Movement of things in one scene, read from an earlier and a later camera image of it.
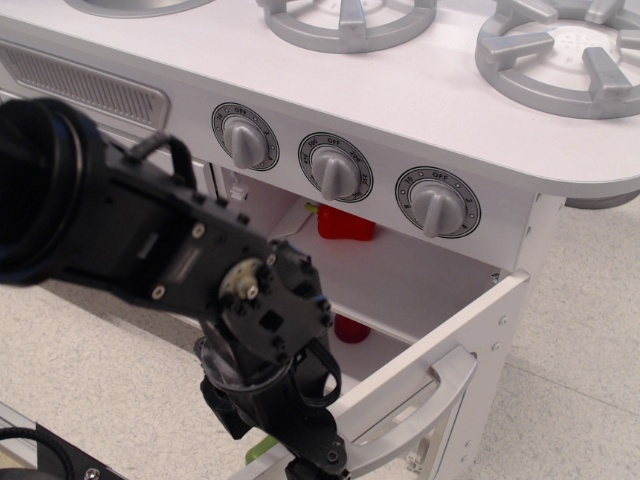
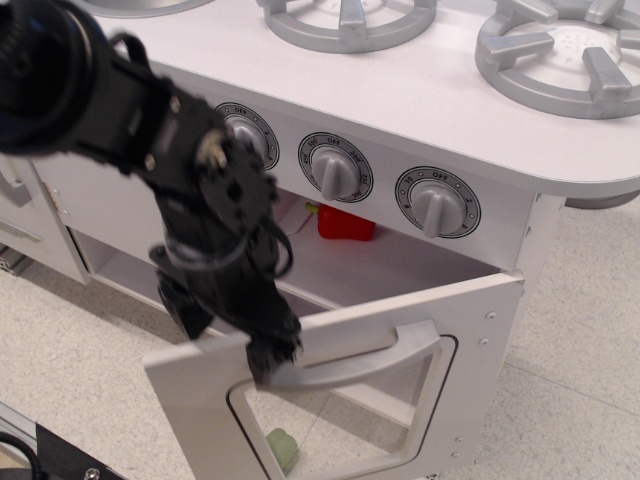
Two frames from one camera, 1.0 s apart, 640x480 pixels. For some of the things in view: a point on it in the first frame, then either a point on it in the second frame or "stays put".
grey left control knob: x=246 y=136 stays put
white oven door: x=487 y=332 -> x=192 y=385
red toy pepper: x=336 y=224 stays put
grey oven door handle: x=455 y=369 -> x=333 y=351
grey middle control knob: x=335 y=167 stays put
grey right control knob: x=437 y=202 stays put
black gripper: x=301 y=432 -> x=221 y=242
